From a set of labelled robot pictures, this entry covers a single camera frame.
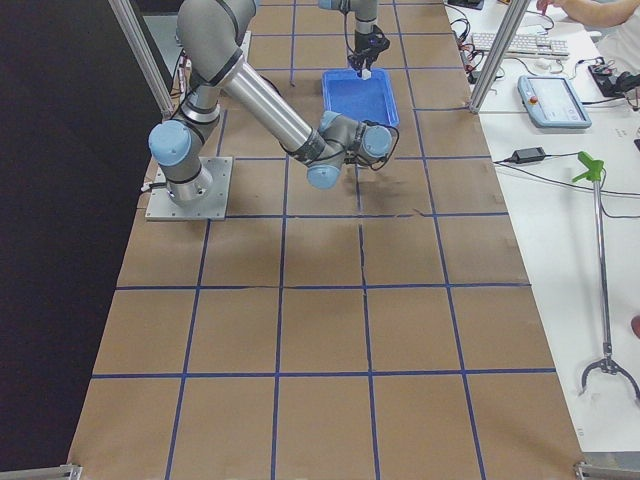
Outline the white keyboard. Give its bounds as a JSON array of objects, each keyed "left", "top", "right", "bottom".
[{"left": 471, "top": 32, "right": 570, "bottom": 59}]

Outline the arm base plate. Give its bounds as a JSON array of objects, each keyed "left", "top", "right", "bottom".
[{"left": 145, "top": 156, "right": 233, "bottom": 221}]

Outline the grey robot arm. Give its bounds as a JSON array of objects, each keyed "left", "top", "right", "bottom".
[
  {"left": 317, "top": 0, "right": 390, "bottom": 80},
  {"left": 148, "top": 1, "right": 396, "bottom": 206}
]

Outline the teach pendant tablet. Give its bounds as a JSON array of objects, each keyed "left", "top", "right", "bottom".
[{"left": 517, "top": 76, "right": 592, "bottom": 129}]

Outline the left aluminium frame post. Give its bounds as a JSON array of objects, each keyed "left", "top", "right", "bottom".
[{"left": 108, "top": 0, "right": 174, "bottom": 120}]

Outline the green handled reacher grabber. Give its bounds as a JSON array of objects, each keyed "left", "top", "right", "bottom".
[{"left": 572, "top": 151, "right": 639, "bottom": 403}]

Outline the brown paper table cover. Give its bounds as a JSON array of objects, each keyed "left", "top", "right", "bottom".
[{"left": 69, "top": 1, "right": 581, "bottom": 479}]

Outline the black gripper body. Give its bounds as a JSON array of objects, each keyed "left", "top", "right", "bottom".
[{"left": 348, "top": 27, "right": 390, "bottom": 68}]

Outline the aluminium frame post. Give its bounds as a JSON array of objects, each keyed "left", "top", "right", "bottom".
[
  {"left": 108, "top": 0, "right": 174, "bottom": 120},
  {"left": 468, "top": 0, "right": 529, "bottom": 114}
]

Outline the person in white shirt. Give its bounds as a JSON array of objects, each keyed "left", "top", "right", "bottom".
[{"left": 536, "top": 0, "right": 639, "bottom": 74}]

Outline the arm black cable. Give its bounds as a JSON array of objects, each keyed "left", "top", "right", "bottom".
[
  {"left": 344, "top": 122, "right": 401, "bottom": 174},
  {"left": 341, "top": 0, "right": 357, "bottom": 57}
]

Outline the black power adapter on desk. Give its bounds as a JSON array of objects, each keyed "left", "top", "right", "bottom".
[{"left": 511, "top": 147, "right": 547, "bottom": 164}]

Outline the blue plastic tray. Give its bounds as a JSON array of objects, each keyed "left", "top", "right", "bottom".
[{"left": 321, "top": 68, "right": 399, "bottom": 127}]

